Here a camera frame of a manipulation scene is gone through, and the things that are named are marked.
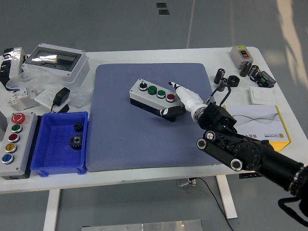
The clear plastic bag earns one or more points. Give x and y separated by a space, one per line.
43 81

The white wall switch plate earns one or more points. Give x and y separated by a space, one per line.
262 96

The small black bevel gear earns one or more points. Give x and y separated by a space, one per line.
78 127

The black power adapter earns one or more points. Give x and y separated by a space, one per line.
61 96

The grey metal plate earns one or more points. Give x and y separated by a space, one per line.
25 104

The grey under-table box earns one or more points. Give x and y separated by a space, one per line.
185 182

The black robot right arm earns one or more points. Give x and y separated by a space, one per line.
250 151

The black module with green terminal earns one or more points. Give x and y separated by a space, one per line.
265 80

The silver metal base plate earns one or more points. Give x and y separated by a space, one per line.
142 226

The grey four-control button box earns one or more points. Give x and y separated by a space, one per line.
149 97

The grey enclosure with clear lid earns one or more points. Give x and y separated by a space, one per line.
72 72

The black hexagonal nut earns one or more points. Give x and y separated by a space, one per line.
233 81

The blue-grey table mat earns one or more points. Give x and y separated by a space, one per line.
134 139

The large black bevel gear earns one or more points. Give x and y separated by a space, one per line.
76 142

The white wall socket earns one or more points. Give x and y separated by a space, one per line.
44 97

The blue plastic bin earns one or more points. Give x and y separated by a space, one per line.
55 144

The grey five-button control box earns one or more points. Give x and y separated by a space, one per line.
22 144

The white table leg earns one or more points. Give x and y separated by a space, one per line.
227 197
51 209

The black floor socket cover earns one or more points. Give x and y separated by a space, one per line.
163 12
161 5

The yellow white cardboard box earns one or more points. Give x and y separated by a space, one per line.
267 120

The black cylindrical capacitor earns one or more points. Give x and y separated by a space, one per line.
253 71
222 83
219 75
245 69

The white black wrapped device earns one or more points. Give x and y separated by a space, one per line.
14 62

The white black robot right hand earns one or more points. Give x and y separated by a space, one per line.
188 98

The grey two-button switch box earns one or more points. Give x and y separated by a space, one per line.
237 56

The black table control panel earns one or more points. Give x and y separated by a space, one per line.
247 175

